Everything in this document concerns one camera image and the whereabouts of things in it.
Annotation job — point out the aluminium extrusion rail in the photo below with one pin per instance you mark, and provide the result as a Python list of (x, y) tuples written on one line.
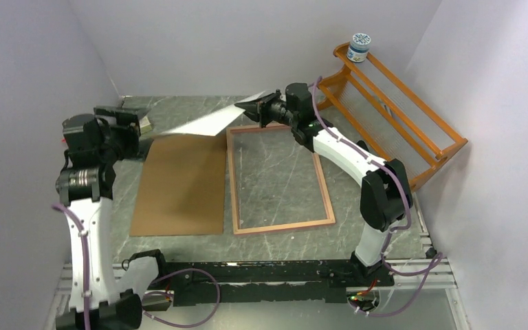
[(428, 273)]

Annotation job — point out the copper wooden picture frame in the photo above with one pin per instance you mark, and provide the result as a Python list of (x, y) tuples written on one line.
[(235, 205)]

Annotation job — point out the orange wooden rack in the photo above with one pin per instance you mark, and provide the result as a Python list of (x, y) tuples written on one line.
[(390, 117)]

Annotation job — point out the brown frame backing board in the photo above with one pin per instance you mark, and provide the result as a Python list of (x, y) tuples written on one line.
[(182, 187)]

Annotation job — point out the small white red box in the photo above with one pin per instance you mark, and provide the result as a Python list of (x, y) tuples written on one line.
[(145, 125)]

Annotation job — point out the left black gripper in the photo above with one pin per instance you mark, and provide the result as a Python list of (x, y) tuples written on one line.
[(126, 124)]

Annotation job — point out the white blue jar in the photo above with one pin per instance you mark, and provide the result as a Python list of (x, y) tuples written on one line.
[(358, 48)]

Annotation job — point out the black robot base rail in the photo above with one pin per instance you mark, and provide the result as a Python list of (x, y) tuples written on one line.
[(193, 286)]

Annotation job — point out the clear acrylic sheet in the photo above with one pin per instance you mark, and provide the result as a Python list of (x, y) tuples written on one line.
[(275, 180)]

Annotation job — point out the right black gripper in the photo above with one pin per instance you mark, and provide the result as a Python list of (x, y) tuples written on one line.
[(258, 110)]

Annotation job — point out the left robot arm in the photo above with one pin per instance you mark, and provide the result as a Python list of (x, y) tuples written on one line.
[(95, 142)]

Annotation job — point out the mountain landscape photo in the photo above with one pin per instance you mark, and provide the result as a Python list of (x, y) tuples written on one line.
[(207, 125)]

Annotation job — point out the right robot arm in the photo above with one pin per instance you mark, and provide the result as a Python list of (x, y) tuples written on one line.
[(385, 196)]

